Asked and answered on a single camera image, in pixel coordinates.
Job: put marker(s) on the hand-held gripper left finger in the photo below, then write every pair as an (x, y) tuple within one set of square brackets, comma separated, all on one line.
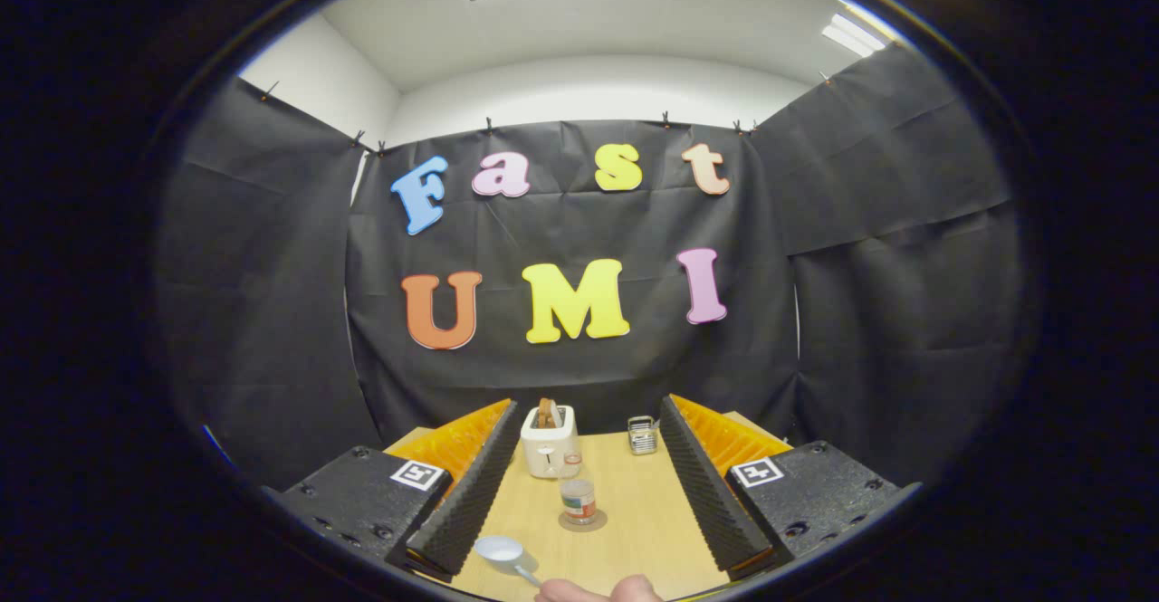
[(471, 493)]

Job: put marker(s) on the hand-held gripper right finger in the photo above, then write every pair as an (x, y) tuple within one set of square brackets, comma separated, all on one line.
[(706, 493)]

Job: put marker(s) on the pale blue cup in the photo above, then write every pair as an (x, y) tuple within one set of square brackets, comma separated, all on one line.
[(500, 549)]

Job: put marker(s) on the clear plastic juice bottle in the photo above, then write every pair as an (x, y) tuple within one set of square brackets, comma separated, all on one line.
[(578, 498)]

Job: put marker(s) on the round brown coaster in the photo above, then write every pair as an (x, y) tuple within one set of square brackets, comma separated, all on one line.
[(599, 522)]

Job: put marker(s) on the wooden table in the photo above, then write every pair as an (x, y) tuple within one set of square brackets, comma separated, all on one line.
[(634, 502)]

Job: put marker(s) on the metal utensil holder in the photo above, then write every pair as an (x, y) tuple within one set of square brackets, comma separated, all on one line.
[(643, 436)]

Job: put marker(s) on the white toaster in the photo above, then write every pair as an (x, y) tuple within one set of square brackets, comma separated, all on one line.
[(548, 453)]

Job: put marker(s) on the brown toast slice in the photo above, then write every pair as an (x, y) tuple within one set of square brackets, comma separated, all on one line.
[(547, 414)]

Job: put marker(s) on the black backdrop cloth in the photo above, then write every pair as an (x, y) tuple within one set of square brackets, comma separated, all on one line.
[(272, 312)]

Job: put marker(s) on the small ceiling light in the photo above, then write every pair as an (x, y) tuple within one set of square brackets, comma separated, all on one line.
[(851, 34)]

